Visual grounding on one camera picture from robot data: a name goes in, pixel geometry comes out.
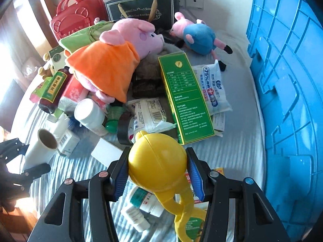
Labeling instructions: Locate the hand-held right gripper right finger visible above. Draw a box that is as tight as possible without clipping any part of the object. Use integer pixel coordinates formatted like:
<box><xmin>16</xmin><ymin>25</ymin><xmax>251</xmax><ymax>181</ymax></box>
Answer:
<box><xmin>185</xmin><ymin>147</ymin><xmax>290</xmax><ymax>242</ymax></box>

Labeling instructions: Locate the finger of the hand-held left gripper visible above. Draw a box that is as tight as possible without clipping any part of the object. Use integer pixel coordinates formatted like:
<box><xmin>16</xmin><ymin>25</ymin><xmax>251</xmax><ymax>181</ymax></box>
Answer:
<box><xmin>0</xmin><ymin>138</ymin><xmax>28</xmax><ymax>166</ymax></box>
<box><xmin>7</xmin><ymin>163</ymin><xmax>51</xmax><ymax>190</ymax></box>

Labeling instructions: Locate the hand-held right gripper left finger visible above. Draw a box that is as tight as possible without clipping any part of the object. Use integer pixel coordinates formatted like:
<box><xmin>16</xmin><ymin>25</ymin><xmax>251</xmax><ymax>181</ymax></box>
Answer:
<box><xmin>27</xmin><ymin>147</ymin><xmax>132</xmax><ymax>242</ymax></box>

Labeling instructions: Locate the white film roll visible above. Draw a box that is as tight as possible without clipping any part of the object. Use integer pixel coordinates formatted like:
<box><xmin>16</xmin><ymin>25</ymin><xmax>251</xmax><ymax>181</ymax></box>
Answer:
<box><xmin>23</xmin><ymin>128</ymin><xmax>59</xmax><ymax>169</ymax></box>

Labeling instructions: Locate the yellow plastic toy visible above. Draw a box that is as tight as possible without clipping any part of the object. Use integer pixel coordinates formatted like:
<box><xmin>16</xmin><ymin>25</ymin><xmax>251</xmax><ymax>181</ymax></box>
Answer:
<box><xmin>127</xmin><ymin>130</ymin><xmax>207</xmax><ymax>242</ymax></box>

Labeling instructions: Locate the blue plastic crate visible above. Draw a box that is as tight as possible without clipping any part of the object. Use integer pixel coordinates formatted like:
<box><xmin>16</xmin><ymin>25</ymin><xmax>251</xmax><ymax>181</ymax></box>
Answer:
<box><xmin>246</xmin><ymin>0</ymin><xmax>323</xmax><ymax>242</ymax></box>

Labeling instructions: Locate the white flat carton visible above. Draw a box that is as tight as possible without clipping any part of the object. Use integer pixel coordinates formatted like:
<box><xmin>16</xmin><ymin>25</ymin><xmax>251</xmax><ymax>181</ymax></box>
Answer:
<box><xmin>91</xmin><ymin>138</ymin><xmax>124</xmax><ymax>168</ymax></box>

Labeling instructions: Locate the white green medicine bottle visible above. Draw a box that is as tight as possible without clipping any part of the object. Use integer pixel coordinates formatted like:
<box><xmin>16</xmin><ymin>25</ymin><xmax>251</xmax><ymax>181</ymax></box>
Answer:
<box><xmin>130</xmin><ymin>187</ymin><xmax>164</xmax><ymax>217</ymax></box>

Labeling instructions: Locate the small white barcode box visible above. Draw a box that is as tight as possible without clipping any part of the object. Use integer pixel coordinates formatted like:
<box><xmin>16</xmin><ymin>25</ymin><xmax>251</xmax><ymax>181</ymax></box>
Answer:
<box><xmin>57</xmin><ymin>130</ymin><xmax>81</xmax><ymax>157</ymax></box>

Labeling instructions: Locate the grey striped bed sheet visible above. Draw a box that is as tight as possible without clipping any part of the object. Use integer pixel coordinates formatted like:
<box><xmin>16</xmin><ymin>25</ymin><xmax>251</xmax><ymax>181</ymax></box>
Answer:
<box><xmin>15</xmin><ymin>5</ymin><xmax>268</xmax><ymax>242</ymax></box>

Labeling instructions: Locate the black tape roll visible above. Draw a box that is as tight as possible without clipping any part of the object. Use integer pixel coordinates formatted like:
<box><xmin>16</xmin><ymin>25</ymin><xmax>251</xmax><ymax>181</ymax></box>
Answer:
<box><xmin>116</xmin><ymin>112</ymin><xmax>138</xmax><ymax>145</ymax></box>

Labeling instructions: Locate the green bottle cap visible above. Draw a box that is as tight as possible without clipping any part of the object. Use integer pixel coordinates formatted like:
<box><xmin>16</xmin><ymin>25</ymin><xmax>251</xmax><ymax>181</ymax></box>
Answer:
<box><xmin>105</xmin><ymin>120</ymin><xmax>119</xmax><ymax>135</ymax></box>

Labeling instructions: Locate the blue brush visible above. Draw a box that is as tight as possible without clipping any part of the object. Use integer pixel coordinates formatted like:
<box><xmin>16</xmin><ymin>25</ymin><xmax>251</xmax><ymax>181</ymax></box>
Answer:
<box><xmin>68</xmin><ymin>117</ymin><xmax>82</xmax><ymax>132</ymax></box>

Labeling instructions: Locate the white paper leaflet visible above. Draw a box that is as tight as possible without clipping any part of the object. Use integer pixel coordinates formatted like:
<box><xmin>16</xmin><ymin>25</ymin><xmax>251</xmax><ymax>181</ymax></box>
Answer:
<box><xmin>211</xmin><ymin>112</ymin><xmax>226</xmax><ymax>138</ymax></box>

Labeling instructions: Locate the green pink carton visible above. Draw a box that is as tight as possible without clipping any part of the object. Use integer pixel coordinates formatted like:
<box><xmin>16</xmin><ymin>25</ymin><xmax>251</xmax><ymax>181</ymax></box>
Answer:
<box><xmin>30</xmin><ymin>77</ymin><xmax>55</xmax><ymax>104</ymax></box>

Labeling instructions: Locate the brown syrup bottle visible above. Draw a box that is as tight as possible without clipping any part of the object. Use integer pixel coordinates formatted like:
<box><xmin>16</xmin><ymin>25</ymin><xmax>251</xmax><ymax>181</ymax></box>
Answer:
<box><xmin>39</xmin><ymin>66</ymin><xmax>73</xmax><ymax>114</ymax></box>

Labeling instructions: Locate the white medical packet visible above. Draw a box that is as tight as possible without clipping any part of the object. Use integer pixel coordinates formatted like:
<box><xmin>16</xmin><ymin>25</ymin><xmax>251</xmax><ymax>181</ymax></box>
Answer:
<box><xmin>126</xmin><ymin>98</ymin><xmax>177</xmax><ymax>134</ymax></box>

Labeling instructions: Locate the red printed soft pack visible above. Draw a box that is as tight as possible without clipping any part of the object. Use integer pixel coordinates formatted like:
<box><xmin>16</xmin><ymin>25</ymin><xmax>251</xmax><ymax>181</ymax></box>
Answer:
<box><xmin>59</xmin><ymin>77</ymin><xmax>87</xmax><ymax>114</ymax></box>

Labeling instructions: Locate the long green carton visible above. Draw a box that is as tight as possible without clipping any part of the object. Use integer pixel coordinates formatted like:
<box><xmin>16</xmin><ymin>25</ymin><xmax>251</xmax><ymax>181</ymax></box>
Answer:
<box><xmin>158</xmin><ymin>52</ymin><xmax>215</xmax><ymax>145</ymax></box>

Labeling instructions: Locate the beige toy figure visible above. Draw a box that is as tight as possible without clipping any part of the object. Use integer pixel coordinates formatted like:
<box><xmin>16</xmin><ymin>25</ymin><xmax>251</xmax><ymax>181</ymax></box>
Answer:
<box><xmin>38</xmin><ymin>52</ymin><xmax>55</xmax><ymax>80</ymax></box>

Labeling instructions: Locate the clear plastic bag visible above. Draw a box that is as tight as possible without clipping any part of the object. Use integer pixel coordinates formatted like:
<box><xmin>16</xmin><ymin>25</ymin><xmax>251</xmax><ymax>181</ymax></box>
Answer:
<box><xmin>23</xmin><ymin>57</ymin><xmax>41</xmax><ymax>78</ymax></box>

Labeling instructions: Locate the white blue wipes packet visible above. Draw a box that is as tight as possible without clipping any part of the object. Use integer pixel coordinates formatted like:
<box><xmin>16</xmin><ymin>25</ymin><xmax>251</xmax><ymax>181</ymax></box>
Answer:
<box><xmin>192</xmin><ymin>59</ymin><xmax>233</xmax><ymax>115</ymax></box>

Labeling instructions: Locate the green white small box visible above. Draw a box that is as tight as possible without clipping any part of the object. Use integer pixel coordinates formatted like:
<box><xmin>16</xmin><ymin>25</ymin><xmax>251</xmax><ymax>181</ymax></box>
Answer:
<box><xmin>49</xmin><ymin>47</ymin><xmax>67</xmax><ymax>71</ymax></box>

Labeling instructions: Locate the pig plush orange dress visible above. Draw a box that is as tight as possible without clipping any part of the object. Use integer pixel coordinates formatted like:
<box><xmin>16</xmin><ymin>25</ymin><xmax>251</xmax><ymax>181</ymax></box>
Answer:
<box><xmin>66</xmin><ymin>19</ymin><xmax>164</xmax><ymax>104</ymax></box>

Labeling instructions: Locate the grey fur toy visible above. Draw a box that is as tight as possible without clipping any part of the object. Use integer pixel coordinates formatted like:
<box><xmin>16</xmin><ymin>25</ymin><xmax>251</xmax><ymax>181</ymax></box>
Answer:
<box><xmin>134</xmin><ymin>43</ymin><xmax>174</xmax><ymax>81</ymax></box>

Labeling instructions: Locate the pig plush green outfit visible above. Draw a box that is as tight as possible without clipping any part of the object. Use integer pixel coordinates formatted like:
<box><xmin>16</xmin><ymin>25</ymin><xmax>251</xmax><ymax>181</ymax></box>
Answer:
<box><xmin>59</xmin><ymin>20</ymin><xmax>116</xmax><ymax>51</ymax></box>

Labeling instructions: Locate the black pouch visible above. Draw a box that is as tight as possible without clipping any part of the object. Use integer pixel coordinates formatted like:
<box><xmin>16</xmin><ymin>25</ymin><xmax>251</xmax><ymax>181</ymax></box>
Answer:
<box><xmin>161</xmin><ymin>30</ymin><xmax>187</xmax><ymax>48</ymax></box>

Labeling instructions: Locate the pig plush blue body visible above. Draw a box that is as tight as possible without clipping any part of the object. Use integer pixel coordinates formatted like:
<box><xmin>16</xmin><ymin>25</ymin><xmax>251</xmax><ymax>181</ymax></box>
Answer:
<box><xmin>169</xmin><ymin>12</ymin><xmax>233</xmax><ymax>71</ymax></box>

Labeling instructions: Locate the red toy suitcase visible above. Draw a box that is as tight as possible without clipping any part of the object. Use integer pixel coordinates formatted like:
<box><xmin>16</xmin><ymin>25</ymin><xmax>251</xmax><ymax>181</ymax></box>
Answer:
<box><xmin>49</xmin><ymin>0</ymin><xmax>109</xmax><ymax>47</ymax></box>

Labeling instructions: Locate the black gift bag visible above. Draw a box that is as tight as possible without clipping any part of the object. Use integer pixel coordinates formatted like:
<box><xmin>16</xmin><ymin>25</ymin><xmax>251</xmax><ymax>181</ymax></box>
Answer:
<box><xmin>105</xmin><ymin>0</ymin><xmax>181</xmax><ymax>31</ymax></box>

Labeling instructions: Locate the wooden wall trim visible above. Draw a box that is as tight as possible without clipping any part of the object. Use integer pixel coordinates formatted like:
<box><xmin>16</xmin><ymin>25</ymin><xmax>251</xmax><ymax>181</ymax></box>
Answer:
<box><xmin>0</xmin><ymin>0</ymin><xmax>63</xmax><ymax>61</ymax></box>

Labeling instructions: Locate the white wall socket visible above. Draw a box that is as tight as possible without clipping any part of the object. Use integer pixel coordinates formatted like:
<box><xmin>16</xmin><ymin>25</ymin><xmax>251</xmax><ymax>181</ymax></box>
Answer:
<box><xmin>180</xmin><ymin>0</ymin><xmax>205</xmax><ymax>8</ymax></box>

